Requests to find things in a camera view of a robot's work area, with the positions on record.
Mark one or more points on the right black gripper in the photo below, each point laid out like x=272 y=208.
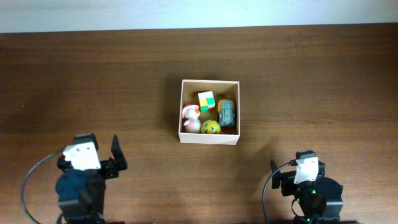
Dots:
x=286 y=182

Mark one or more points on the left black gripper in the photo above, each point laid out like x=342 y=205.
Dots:
x=110 y=163

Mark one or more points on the orange ribbed plastic ball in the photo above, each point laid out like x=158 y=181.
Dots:
x=228 y=130

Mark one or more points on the yellow ball with blue letters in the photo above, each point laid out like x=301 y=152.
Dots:
x=210 y=127

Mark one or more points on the grey and yellow toy truck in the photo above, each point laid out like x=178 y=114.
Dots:
x=226 y=113

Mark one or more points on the pink and white duck toy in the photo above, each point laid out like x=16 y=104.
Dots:
x=191 y=114

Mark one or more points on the multicoloured puzzle cube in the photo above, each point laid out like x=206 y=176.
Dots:
x=206 y=101

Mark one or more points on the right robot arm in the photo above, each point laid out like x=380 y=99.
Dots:
x=320 y=200

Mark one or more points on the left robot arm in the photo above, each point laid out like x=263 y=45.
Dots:
x=81 y=188

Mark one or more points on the white cardboard box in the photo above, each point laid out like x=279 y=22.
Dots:
x=221 y=90

